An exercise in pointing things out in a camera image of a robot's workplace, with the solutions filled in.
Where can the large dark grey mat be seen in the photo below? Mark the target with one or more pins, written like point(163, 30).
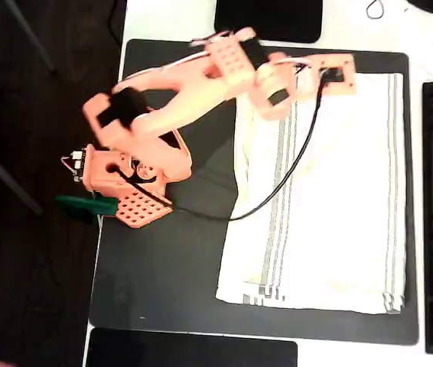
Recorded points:
point(163, 267)

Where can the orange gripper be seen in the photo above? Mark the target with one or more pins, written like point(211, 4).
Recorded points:
point(278, 108)

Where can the black mouse pad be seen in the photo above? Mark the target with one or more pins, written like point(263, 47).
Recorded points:
point(277, 19)
point(189, 349)

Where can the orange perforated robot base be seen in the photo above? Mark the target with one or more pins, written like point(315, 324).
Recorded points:
point(101, 176)

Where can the small controller board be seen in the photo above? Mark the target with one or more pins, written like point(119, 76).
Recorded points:
point(77, 162)

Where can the grey metal leg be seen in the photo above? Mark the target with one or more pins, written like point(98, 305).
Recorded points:
point(29, 36)

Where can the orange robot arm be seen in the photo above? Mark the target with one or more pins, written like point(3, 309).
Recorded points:
point(186, 99)

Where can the green table clamp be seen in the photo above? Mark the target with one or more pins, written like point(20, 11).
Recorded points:
point(82, 208)

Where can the orange wrist camera mount plate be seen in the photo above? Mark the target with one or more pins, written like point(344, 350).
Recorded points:
point(348, 72)

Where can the white striped towel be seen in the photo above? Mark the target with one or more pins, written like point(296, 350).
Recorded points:
point(335, 191)

